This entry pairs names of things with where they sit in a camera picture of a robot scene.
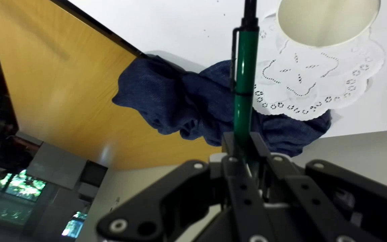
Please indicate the white paper doily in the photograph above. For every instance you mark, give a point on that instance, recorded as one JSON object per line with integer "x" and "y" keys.
{"x": 303, "y": 82}

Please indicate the white paper cup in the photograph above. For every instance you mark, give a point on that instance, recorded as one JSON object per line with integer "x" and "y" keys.
{"x": 321, "y": 23}

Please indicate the green pen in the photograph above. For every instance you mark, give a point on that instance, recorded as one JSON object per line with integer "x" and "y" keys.
{"x": 243, "y": 60}

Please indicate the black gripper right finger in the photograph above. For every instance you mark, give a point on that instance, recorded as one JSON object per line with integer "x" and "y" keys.
{"x": 326, "y": 203}

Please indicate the navy blue cloth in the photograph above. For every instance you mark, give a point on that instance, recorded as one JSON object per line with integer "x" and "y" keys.
{"x": 172, "y": 100}

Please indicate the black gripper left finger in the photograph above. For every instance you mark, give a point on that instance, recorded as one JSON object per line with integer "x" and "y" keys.
{"x": 168, "y": 207}

